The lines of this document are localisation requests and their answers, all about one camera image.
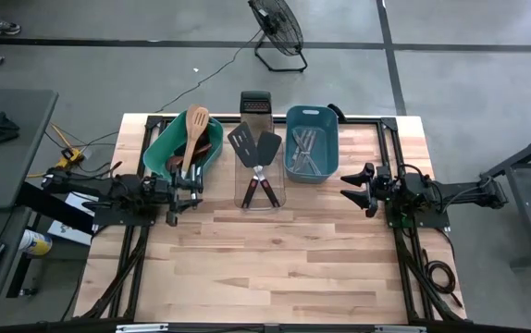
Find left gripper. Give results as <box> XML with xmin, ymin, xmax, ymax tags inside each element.
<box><xmin>141</xmin><ymin>174</ymin><xmax>204</xmax><ymax>228</ymax></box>

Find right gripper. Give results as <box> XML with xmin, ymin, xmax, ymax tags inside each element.
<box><xmin>340</xmin><ymin>162</ymin><xmax>408</xmax><ymax>218</ymax></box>

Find black slotted turner steel handle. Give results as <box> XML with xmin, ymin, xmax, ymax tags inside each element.
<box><xmin>186</xmin><ymin>133</ymin><xmax>211</xmax><ymax>198</ymax></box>

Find dark brown wooden spoon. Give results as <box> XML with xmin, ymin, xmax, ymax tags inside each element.
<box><xmin>166</xmin><ymin>142</ymin><xmax>214</xmax><ymax>172</ymax></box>

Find green plastic bin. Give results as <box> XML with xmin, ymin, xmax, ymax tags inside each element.
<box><xmin>142</xmin><ymin>109</ymin><xmax>225</xmax><ymax>184</ymax></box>

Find black plastic ladle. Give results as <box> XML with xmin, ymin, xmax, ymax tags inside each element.
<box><xmin>172</xmin><ymin>131</ymin><xmax>212</xmax><ymax>161</ymax></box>

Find light wooden slotted spatula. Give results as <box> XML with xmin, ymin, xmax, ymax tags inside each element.
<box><xmin>180</xmin><ymin>106</ymin><xmax>211</xmax><ymax>180</ymax></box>

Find black slotted spatula black handle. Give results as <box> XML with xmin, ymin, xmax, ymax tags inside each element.
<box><xmin>227</xmin><ymin>122</ymin><xmax>281</xmax><ymax>209</ymax></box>

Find blue-grey plastic bin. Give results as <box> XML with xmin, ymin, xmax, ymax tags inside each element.
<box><xmin>283</xmin><ymin>105</ymin><xmax>340</xmax><ymax>184</ymax></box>

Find clear plastic container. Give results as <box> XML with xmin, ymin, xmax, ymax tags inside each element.
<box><xmin>233</xmin><ymin>133</ymin><xmax>288</xmax><ymax>209</ymax></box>

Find white paper booklet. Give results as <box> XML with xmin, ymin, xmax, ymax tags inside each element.
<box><xmin>46</xmin><ymin>191</ymin><xmax>100</xmax><ymax>246</ymax></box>

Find white and yellow can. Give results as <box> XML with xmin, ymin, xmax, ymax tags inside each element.
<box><xmin>18</xmin><ymin>228</ymin><xmax>54</xmax><ymax>258</ymax></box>

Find grey desk surface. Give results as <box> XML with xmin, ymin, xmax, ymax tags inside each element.
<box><xmin>0</xmin><ymin>205</ymin><xmax>33</xmax><ymax>327</ymax></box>
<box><xmin>0</xmin><ymin>88</ymin><xmax>59</xmax><ymax>212</ymax></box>

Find black floor fan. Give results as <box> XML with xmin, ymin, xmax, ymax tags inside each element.
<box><xmin>247</xmin><ymin>0</ymin><xmax>309</xmax><ymax>74</ymax></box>

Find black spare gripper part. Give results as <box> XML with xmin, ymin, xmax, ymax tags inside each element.
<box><xmin>0</xmin><ymin>110</ymin><xmax>20</xmax><ymax>143</ymax></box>

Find black aluminium table frame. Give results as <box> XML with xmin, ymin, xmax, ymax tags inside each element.
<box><xmin>73</xmin><ymin>114</ymin><xmax>468</xmax><ymax>325</ymax></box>

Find coiled black cable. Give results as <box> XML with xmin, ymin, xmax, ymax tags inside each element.
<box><xmin>420</xmin><ymin>249</ymin><xmax>463</xmax><ymax>309</ymax></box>

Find metal box grater black handle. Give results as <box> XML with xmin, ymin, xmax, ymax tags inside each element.
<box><xmin>240</xmin><ymin>90</ymin><xmax>274</xmax><ymax>135</ymax></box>

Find yellow power cable with plug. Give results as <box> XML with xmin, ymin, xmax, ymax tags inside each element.
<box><xmin>27</xmin><ymin>122</ymin><xmax>86</xmax><ymax>179</ymax></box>

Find black fan power cable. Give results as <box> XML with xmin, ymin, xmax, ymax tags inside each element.
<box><xmin>154</xmin><ymin>30</ymin><xmax>265</xmax><ymax>115</ymax></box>

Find silver metal bracket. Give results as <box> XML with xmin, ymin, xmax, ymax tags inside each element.
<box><xmin>116</xmin><ymin>323</ymin><xmax>169</xmax><ymax>333</ymax></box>
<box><xmin>374</xmin><ymin>325</ymin><xmax>428</xmax><ymax>333</ymax></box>

